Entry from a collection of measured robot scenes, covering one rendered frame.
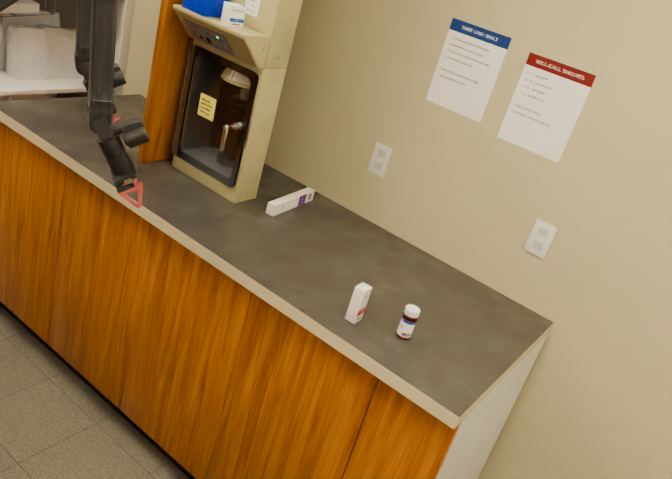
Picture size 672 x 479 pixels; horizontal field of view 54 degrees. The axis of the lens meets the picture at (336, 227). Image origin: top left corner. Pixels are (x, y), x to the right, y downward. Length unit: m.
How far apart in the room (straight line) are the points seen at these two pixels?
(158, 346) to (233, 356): 0.35
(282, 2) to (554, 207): 1.04
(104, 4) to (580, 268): 1.53
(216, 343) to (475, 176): 0.99
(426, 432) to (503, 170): 0.90
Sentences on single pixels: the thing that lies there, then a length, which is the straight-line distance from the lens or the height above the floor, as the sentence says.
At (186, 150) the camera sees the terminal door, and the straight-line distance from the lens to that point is 2.37.
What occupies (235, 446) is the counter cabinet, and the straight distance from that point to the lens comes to 2.20.
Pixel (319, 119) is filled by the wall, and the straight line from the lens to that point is 2.52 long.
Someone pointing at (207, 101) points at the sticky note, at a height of 1.23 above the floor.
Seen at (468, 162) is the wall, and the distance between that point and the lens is 2.23.
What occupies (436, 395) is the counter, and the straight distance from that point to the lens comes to 1.65.
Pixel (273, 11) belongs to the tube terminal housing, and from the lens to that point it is 2.09.
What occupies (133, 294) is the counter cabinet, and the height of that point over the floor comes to 0.59.
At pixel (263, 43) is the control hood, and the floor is 1.49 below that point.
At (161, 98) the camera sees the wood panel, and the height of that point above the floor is 1.18.
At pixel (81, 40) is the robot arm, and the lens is 2.26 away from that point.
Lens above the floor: 1.88
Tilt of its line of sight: 24 degrees down
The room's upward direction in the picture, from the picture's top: 17 degrees clockwise
